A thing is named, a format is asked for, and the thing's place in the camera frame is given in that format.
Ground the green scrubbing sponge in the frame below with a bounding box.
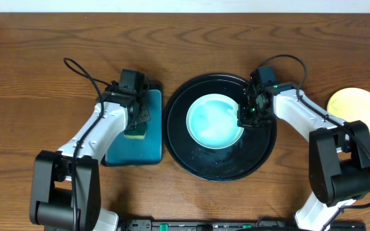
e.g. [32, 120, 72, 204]
[123, 123, 146, 140]

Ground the white plate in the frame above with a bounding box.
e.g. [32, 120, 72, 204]
[186, 94, 243, 150]

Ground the yellow plate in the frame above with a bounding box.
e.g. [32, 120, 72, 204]
[326, 87, 370, 133]

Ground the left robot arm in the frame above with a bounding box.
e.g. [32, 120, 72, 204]
[29, 88, 148, 230]

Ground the black round serving tray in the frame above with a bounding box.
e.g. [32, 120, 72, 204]
[163, 73, 277, 182]

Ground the black rectangular water tray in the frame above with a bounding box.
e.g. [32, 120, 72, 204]
[101, 81, 163, 167]

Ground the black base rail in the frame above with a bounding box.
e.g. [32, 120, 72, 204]
[120, 219, 366, 231]

